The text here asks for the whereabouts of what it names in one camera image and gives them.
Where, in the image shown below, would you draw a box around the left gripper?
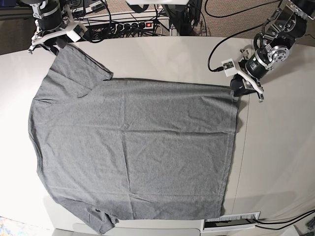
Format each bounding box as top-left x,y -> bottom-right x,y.
230,53 -> 269,96

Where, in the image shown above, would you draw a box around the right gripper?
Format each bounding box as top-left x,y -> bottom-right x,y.
34,11 -> 66,56

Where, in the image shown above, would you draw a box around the grey T-shirt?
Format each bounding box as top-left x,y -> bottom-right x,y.
28,45 -> 239,234

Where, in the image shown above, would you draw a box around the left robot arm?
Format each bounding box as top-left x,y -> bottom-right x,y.
230,0 -> 315,101

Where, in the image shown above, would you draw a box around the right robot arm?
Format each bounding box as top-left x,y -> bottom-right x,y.
22,0 -> 65,55

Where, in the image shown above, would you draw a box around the white power strip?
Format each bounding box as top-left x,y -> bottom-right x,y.
114,21 -> 154,31

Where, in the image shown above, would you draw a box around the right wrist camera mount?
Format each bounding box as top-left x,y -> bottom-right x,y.
28,4 -> 88,54

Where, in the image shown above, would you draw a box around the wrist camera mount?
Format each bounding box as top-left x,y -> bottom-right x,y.
28,4 -> 88,54
221,49 -> 264,102

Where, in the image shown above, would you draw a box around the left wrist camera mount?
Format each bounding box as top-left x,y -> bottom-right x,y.
221,49 -> 264,102

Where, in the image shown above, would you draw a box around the white cable grommet tray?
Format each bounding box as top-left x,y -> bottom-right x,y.
201,211 -> 260,233

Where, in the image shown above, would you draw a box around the black cables at table edge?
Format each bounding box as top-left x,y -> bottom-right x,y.
254,208 -> 315,231

